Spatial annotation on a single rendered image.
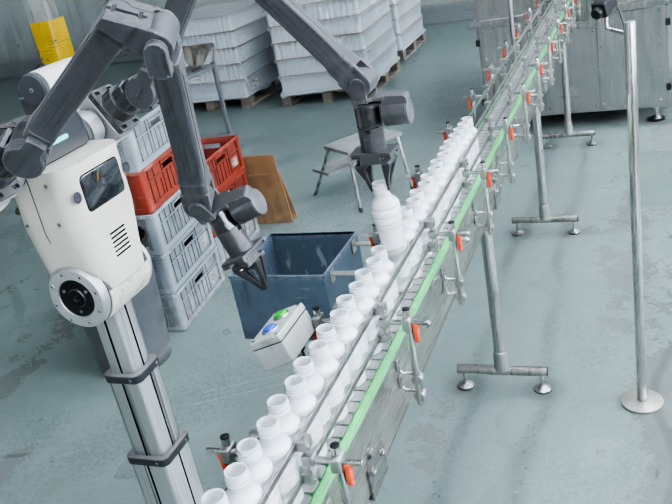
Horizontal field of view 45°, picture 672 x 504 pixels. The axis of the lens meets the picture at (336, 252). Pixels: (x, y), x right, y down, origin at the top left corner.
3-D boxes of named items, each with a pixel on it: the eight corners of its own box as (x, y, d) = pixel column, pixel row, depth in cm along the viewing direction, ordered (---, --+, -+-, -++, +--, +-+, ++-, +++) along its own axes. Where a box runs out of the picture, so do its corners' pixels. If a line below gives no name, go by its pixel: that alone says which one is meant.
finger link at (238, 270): (286, 274, 177) (264, 238, 175) (273, 290, 171) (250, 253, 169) (262, 284, 180) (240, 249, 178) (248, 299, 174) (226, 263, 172)
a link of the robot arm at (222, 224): (208, 205, 173) (197, 215, 168) (233, 193, 170) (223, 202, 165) (225, 233, 175) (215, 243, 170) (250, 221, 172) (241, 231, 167)
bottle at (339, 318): (333, 380, 169) (319, 312, 163) (359, 370, 171) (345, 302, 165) (346, 393, 164) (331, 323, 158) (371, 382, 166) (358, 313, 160)
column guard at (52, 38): (74, 102, 1101) (48, 20, 1057) (51, 105, 1116) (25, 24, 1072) (91, 94, 1134) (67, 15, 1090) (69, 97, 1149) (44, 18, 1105)
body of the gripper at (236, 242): (267, 243, 175) (250, 214, 174) (247, 264, 167) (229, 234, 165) (245, 252, 179) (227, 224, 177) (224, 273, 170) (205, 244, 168)
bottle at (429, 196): (441, 241, 224) (433, 185, 217) (420, 242, 226) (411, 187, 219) (443, 232, 229) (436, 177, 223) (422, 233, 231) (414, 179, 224)
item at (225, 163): (207, 203, 466) (197, 167, 457) (146, 207, 480) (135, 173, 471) (247, 167, 518) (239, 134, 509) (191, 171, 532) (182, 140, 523)
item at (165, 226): (164, 255, 404) (153, 215, 395) (93, 261, 415) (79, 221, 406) (208, 209, 457) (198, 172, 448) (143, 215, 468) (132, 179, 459)
